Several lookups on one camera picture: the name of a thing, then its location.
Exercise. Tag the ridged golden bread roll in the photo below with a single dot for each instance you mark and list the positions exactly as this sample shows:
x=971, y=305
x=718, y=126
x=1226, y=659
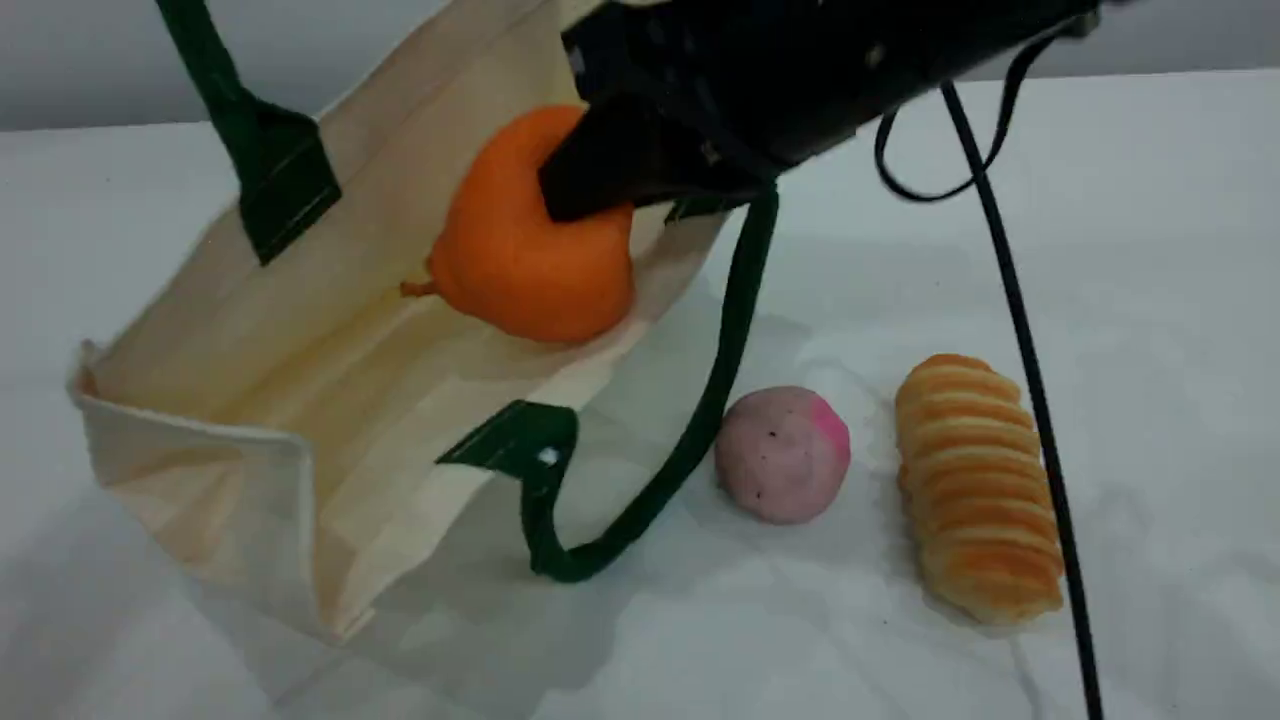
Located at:
x=980, y=490

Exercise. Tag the orange toy fruit with stem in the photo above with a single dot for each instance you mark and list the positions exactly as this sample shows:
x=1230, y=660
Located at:
x=520, y=270

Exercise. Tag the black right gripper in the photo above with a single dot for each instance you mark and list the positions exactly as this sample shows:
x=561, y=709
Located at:
x=800, y=70

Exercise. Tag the pink toy peach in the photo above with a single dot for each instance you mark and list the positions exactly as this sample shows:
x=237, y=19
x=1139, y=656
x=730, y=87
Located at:
x=780, y=455

